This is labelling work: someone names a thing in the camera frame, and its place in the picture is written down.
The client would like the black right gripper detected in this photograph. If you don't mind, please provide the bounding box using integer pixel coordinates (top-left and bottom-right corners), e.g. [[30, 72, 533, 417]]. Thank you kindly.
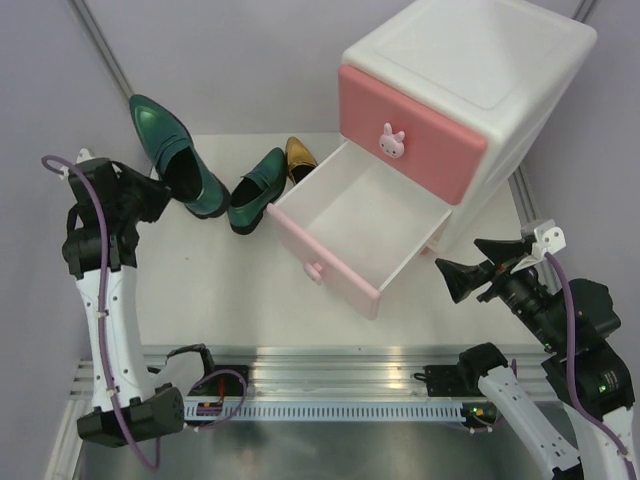
[[435, 236, 567, 348]]

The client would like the green loafer shoe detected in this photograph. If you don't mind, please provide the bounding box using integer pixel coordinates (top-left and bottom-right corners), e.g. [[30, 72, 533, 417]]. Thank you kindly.
[[227, 147, 287, 235], [128, 94, 231, 219]]

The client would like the light pink drawer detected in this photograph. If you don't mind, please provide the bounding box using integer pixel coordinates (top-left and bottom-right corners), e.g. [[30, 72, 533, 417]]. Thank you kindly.
[[267, 141, 452, 320]]

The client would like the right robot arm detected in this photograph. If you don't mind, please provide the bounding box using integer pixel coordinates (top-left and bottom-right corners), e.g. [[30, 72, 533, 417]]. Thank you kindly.
[[424, 227, 639, 479]]

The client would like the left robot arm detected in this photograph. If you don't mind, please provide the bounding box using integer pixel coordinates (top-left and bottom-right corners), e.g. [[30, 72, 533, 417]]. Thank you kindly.
[[62, 158, 218, 448]]

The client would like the gold shoe near cabinet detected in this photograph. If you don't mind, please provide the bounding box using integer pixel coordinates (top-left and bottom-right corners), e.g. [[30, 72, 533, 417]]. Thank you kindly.
[[285, 136, 318, 185]]

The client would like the white plastic shoe cabinet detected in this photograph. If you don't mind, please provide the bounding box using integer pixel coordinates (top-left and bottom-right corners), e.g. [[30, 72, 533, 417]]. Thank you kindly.
[[340, 1, 597, 252]]

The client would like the pink upper drawer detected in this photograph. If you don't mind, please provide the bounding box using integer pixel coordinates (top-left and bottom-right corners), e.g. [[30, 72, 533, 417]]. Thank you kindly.
[[338, 65, 488, 205]]

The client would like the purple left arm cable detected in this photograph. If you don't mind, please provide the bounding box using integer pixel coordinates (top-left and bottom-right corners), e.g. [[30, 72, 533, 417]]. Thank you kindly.
[[39, 155, 161, 471]]

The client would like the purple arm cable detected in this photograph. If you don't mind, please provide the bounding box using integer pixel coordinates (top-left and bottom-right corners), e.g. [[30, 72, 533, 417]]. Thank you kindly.
[[39, 155, 161, 471], [544, 252, 640, 459]]

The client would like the aluminium wall post right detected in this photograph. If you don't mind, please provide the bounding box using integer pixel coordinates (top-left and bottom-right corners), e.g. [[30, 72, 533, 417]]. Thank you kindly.
[[510, 165, 541, 225]]

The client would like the aluminium wall post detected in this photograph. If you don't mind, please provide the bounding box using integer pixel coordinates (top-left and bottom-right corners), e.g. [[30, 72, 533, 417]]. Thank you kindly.
[[66, 0, 134, 103], [510, 165, 541, 225]]

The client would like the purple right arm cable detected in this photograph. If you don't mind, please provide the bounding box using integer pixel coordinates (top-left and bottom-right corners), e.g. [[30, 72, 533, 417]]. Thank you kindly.
[[544, 252, 640, 459]]

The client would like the aluminium wall post left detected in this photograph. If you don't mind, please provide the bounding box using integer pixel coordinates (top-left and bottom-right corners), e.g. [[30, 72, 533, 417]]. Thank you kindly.
[[66, 0, 134, 103]]

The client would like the aluminium table edge rail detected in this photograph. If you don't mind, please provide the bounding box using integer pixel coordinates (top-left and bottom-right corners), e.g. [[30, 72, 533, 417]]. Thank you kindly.
[[70, 345, 557, 403]]

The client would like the white slotted cable duct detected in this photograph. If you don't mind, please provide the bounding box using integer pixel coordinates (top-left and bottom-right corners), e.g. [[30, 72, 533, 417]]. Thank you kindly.
[[185, 400, 496, 424]]

